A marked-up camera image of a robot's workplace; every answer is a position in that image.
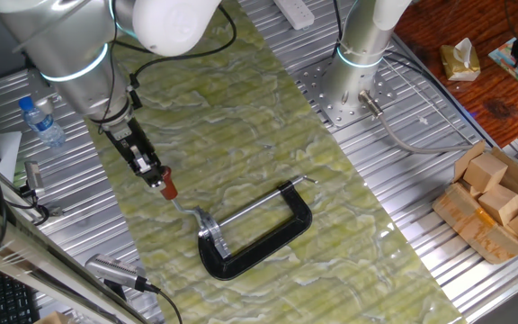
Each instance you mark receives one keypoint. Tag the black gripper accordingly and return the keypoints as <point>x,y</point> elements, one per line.
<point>131,146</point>

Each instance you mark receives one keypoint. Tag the metal lever with red knob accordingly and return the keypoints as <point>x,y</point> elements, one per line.
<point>169,189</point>

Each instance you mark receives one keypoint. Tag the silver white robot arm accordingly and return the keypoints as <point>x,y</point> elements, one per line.
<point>70,45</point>

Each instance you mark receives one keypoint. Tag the clear water bottle blue cap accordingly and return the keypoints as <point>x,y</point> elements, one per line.
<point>45,128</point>

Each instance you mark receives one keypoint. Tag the black C-clamp with steel screw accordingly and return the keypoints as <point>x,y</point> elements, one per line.
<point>259,252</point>

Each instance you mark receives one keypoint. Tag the white paper sheet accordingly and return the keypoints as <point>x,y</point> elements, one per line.
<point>5,153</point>

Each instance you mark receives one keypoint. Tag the green marble pattern mat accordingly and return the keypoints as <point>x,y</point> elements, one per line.
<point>286,279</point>

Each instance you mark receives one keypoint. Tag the silver robot mounting plate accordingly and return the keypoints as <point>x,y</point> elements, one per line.
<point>313,85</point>

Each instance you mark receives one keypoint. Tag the white power strip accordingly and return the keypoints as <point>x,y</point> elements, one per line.
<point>297,13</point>

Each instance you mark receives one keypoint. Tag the brown cardboard box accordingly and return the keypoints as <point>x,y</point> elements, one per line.
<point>470,225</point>

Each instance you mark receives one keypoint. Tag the yellow tissue pack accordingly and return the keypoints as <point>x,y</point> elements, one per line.
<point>459,60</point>

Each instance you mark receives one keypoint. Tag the brown wooden table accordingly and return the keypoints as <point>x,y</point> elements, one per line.
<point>488,112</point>

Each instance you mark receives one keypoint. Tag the colourful picture card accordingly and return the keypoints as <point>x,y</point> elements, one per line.
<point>502,56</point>

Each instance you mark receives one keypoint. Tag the ribbed silver camera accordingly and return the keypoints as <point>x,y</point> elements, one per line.
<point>110,270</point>

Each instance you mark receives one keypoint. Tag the small grey camera on mount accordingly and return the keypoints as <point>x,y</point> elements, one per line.
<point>33,175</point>

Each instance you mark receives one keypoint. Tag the aluminium frame beam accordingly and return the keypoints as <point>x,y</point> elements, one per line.
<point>61,279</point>

